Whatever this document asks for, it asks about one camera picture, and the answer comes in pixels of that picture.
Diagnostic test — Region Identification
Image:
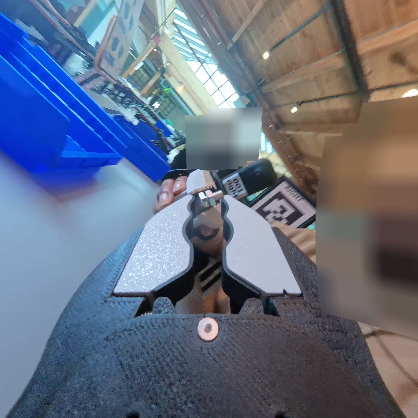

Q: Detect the black white banner stand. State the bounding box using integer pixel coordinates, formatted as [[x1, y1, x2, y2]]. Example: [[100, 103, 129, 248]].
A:
[[248, 179, 319, 230]]

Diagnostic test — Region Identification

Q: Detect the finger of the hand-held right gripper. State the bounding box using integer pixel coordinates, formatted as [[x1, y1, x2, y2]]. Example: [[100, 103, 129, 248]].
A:
[[186, 169, 219, 196]]

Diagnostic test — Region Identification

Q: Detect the cardboard sign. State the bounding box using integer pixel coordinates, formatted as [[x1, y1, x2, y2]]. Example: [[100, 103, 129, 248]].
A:
[[94, 0, 148, 80]]

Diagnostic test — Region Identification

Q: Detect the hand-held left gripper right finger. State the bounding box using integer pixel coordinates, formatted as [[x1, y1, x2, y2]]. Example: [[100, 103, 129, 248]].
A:
[[222, 195, 303, 298]]

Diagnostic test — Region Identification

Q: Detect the person's beige hoodie torso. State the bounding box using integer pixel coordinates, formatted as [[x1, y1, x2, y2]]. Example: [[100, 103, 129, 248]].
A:
[[271, 222, 418, 418]]

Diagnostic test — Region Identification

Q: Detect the blue plastic bin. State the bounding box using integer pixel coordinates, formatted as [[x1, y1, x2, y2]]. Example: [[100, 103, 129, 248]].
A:
[[110, 113, 174, 185], [0, 12, 125, 175]]

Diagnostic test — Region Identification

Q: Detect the person's right hand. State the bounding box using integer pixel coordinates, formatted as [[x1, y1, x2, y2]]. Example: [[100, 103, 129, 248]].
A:
[[154, 175, 190, 214]]

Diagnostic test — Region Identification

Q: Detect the silver hex bolt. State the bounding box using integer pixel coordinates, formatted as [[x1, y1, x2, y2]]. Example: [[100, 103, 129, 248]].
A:
[[198, 189, 223, 211]]

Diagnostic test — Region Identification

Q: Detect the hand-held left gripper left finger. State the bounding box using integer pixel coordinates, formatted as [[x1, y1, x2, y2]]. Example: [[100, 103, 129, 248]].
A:
[[113, 195, 196, 299]]

